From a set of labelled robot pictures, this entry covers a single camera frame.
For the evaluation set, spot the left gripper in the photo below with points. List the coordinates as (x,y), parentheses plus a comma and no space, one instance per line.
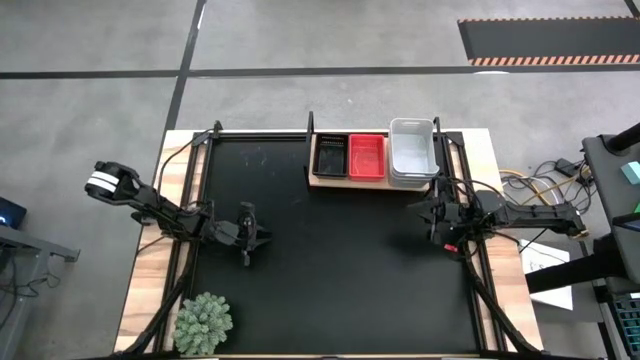
(235,232)

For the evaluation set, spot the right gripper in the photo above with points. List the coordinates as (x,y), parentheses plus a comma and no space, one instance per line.
(440,220)

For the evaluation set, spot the red plastic basket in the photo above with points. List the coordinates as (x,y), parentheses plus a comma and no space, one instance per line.
(367,157)

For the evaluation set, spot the black slotted plastic basket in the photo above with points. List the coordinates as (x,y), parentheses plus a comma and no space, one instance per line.
(331,160)

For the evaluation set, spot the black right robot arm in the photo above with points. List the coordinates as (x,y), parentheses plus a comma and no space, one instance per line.
(535,215)

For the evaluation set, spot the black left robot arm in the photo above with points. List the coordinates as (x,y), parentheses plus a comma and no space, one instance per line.
(150,202)

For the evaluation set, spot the wooden shelf board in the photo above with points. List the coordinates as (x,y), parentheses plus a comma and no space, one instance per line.
(350,184)

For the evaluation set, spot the small red tag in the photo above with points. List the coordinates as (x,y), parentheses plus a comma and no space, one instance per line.
(450,248)

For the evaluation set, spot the green artificial plant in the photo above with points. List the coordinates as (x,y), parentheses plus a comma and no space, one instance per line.
(202,325)

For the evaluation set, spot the white paper sheet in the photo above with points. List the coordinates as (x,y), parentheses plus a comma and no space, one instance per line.
(537,251)

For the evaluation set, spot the black power adapter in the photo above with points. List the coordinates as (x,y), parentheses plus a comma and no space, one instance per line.
(567,166)

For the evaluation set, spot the black desk leg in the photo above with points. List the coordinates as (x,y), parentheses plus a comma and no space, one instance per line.
(575,274)

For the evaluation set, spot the teal box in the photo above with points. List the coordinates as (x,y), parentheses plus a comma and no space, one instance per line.
(632,172)

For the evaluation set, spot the black desk pole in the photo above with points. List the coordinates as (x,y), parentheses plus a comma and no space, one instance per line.
(625,140)

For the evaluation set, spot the black hazard-striped floor mat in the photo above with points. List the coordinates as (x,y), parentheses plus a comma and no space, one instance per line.
(550,37)

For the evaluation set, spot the grey metal table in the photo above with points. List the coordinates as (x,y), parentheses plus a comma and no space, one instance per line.
(25,240)

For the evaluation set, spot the backlit keyboard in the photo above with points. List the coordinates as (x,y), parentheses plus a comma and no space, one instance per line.
(630,320)

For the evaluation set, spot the dark device with blue light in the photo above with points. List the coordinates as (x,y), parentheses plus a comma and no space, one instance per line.
(10,212)

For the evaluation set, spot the black metal shelf bracket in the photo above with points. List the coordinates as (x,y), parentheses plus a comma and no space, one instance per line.
(437,125)

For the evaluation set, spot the black aluminium table frame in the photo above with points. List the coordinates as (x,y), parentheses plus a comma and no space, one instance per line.
(265,134)

